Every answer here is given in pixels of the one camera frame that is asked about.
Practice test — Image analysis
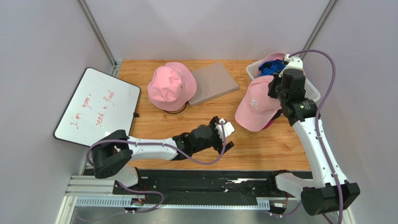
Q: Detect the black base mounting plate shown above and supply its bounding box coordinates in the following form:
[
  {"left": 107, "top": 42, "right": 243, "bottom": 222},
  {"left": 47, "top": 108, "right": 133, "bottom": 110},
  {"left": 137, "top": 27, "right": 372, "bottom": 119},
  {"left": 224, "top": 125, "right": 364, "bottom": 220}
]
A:
[{"left": 132, "top": 169, "right": 299, "bottom": 206}]

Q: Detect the right corner aluminium post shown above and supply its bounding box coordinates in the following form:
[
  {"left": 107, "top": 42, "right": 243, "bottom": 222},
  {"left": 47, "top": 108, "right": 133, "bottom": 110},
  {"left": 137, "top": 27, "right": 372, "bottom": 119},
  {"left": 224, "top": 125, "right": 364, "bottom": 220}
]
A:
[{"left": 298, "top": 0, "right": 338, "bottom": 60}]

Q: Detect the pink bucket hat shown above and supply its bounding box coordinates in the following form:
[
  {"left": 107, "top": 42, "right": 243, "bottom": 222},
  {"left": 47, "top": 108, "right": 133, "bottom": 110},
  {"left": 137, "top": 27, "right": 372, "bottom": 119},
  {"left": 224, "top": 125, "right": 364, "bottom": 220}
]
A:
[{"left": 147, "top": 62, "right": 197, "bottom": 111}]

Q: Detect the magenta baseball cap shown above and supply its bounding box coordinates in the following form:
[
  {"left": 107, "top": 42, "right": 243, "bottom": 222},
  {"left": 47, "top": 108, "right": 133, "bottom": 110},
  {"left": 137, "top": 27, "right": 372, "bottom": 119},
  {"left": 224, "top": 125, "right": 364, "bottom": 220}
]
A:
[{"left": 262, "top": 118, "right": 277, "bottom": 130}]

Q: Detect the left corner aluminium post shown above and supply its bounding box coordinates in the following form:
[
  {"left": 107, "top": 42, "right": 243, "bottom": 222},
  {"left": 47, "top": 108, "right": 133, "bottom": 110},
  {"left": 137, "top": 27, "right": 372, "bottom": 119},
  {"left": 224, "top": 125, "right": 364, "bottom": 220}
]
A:
[{"left": 76, "top": 0, "right": 117, "bottom": 68}]

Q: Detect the corner aluminium post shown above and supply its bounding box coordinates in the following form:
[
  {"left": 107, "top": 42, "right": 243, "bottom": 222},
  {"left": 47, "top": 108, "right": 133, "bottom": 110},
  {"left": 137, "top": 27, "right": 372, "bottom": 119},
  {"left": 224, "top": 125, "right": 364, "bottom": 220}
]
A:
[
  {"left": 298, "top": 0, "right": 338, "bottom": 60},
  {"left": 76, "top": 0, "right": 117, "bottom": 68}
]

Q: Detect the aluminium frame rail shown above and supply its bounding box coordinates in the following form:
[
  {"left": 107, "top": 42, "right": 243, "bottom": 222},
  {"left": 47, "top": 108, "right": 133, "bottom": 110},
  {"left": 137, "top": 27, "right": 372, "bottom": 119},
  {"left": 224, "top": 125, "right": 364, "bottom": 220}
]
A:
[{"left": 55, "top": 175, "right": 355, "bottom": 224}]

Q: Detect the grey flat board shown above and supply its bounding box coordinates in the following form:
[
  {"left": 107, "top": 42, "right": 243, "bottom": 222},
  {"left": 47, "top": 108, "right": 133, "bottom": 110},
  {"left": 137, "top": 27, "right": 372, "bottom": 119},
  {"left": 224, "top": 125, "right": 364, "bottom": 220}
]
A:
[{"left": 188, "top": 62, "right": 239, "bottom": 107}]

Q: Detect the white plastic basket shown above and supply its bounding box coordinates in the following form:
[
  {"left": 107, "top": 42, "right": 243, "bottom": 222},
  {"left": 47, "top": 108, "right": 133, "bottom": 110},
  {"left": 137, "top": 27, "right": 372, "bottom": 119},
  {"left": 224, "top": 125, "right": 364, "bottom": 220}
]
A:
[{"left": 246, "top": 60, "right": 321, "bottom": 102}]

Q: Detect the white whiteboard with red writing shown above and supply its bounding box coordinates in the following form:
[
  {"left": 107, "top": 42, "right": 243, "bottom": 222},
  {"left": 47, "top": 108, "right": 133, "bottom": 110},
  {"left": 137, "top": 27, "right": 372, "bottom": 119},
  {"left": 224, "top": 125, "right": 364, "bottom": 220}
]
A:
[{"left": 53, "top": 68, "right": 141, "bottom": 147}]

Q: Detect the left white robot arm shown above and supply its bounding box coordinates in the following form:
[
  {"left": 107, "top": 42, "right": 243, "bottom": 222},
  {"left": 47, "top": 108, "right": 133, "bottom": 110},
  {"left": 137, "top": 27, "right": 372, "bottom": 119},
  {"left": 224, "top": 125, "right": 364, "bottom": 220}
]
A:
[{"left": 86, "top": 116, "right": 235, "bottom": 187}]

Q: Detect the blue hat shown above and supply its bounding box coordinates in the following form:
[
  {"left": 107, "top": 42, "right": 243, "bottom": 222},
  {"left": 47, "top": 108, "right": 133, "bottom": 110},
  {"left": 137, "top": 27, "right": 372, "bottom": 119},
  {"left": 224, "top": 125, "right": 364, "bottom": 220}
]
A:
[{"left": 258, "top": 59, "right": 286, "bottom": 77}]

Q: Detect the light pink cap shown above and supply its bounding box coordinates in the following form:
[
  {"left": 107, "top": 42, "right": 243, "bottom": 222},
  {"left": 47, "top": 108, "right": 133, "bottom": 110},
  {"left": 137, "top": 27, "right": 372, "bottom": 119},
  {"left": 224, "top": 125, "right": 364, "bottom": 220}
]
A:
[{"left": 262, "top": 52, "right": 286, "bottom": 63}]

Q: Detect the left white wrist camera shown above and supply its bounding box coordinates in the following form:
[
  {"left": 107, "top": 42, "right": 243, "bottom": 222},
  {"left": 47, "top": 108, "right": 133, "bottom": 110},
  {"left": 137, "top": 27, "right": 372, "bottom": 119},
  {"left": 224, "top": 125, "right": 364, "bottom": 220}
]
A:
[{"left": 216, "top": 118, "right": 235, "bottom": 139}]

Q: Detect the pink baseball cap white logo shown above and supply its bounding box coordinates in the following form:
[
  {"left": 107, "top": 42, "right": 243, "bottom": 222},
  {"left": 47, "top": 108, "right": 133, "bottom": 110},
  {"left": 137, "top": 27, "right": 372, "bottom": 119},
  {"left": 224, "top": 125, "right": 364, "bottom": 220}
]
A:
[{"left": 235, "top": 75, "right": 282, "bottom": 132}]

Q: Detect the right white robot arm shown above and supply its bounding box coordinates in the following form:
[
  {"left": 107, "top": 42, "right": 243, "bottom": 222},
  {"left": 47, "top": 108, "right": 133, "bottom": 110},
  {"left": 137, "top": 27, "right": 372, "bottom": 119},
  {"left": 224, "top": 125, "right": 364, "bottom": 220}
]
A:
[{"left": 268, "top": 69, "right": 361, "bottom": 216}]

